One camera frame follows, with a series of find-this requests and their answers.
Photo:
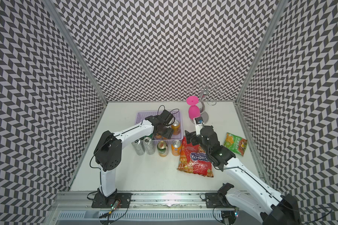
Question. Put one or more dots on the green snack packet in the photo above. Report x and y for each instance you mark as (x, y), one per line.
(236, 144)

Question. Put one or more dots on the chrome glass holder stand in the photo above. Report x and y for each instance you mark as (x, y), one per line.
(206, 92)

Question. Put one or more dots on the lavender plastic basket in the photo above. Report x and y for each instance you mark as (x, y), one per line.
(141, 115)

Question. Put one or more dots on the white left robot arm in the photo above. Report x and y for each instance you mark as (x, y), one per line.
(108, 152)

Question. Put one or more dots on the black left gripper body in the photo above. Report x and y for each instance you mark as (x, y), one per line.
(166, 132)

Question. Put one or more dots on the pink plastic wine glass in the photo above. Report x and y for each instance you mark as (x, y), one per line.
(193, 111)

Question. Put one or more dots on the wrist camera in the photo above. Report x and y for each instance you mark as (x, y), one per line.
(199, 125)
(167, 116)

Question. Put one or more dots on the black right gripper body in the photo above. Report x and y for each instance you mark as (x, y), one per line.
(196, 140)

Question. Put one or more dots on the red candy bag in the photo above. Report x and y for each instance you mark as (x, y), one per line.
(193, 159)

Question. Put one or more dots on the dark green gold-top can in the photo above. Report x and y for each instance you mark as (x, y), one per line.
(162, 149)

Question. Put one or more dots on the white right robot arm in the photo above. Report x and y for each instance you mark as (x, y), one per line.
(262, 202)

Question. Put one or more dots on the aluminium front rail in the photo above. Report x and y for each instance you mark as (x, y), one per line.
(75, 208)

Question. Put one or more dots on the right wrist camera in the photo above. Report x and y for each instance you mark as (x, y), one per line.
(199, 125)

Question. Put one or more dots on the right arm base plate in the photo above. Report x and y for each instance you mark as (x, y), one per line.
(216, 200)

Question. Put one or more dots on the orange can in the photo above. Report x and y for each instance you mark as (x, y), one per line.
(176, 147)
(158, 136)
(176, 127)

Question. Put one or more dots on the silver can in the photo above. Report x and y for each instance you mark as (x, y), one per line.
(149, 145)
(138, 147)

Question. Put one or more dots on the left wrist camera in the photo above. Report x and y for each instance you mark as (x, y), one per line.
(167, 116)

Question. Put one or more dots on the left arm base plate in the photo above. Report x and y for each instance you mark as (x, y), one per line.
(102, 202)

